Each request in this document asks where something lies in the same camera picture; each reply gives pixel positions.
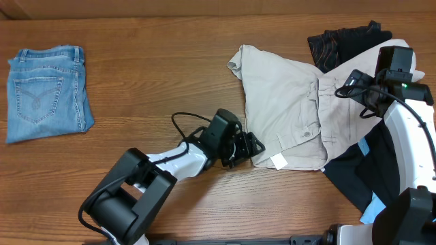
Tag beige khaki shorts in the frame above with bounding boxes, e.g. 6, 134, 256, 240
228, 39, 407, 170

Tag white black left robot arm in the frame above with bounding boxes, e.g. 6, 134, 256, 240
78, 108, 265, 244

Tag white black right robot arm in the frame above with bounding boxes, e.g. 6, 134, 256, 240
319, 46, 435, 244

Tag black patterned garment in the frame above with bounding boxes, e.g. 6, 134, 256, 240
307, 20, 392, 73

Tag black and blue garment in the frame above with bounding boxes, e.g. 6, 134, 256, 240
324, 121, 400, 224

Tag folded blue denim jeans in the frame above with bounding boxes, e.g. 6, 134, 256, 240
5, 45, 95, 144

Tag brown cardboard backdrop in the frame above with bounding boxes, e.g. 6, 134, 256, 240
1, 0, 435, 20

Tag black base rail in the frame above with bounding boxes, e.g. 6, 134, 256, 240
149, 235, 323, 245

